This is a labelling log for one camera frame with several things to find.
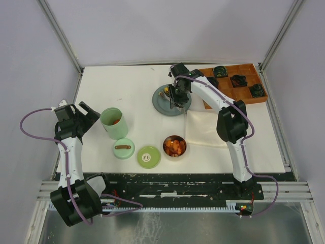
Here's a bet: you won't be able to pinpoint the dark rolled item right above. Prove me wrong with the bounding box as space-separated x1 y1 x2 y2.
249 84 265 98

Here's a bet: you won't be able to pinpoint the wooden compartment tray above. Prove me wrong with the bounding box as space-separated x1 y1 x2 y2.
200 64 268 104

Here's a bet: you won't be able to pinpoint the lime green round lid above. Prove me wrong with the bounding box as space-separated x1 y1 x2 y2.
137 146 161 169

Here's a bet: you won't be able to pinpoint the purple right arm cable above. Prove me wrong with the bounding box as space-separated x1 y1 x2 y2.
169 64 280 219

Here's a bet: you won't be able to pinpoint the aluminium frame post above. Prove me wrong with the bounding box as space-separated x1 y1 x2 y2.
37 0 83 74
259 0 306 72

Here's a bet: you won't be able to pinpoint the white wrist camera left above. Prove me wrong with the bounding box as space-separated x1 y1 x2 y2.
51 99 68 111

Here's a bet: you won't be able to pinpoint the mint lid with brown handle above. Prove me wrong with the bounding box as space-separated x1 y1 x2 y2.
113 138 135 160

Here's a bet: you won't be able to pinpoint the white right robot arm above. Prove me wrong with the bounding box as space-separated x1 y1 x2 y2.
168 63 254 199

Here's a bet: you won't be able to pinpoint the blue-grey ceramic plate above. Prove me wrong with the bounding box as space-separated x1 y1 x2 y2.
152 84 192 116

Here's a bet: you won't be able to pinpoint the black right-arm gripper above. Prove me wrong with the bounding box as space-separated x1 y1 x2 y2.
167 83 188 109

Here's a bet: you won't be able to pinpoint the mint green cup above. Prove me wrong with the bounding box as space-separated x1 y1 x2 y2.
100 107 128 140

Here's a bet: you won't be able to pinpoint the orange fried nugget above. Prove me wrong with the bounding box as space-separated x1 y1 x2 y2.
166 140 177 150

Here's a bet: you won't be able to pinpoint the aluminium frame post left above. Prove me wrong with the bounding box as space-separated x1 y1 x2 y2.
37 0 83 74

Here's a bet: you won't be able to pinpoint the dark rolled item left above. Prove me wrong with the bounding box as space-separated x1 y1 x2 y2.
207 77 219 89

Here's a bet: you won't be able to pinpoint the steel serving tongs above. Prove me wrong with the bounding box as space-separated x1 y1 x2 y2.
163 97 184 113

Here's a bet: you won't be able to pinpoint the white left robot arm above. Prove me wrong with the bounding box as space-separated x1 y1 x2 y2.
50 102 112 227

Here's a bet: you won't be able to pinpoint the aluminium frame post right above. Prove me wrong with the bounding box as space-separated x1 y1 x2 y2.
259 0 306 72

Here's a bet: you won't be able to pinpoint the dark rolled item middle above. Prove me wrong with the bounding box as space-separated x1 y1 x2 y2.
230 74 248 88

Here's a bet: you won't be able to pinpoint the dark rolled item far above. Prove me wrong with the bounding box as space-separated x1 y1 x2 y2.
213 66 228 78

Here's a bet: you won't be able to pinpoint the white folded cloth napkin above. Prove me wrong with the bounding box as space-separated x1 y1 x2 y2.
185 110 227 148

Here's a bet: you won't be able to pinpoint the beige steel lunch bowl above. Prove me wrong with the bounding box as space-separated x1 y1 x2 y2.
162 135 187 159

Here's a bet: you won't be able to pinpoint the white cable duct strip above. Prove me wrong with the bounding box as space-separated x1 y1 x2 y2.
100 196 239 214

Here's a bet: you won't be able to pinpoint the dark rolled item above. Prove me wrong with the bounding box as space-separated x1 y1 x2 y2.
207 77 219 89
230 74 248 88
213 66 228 78
249 84 265 98

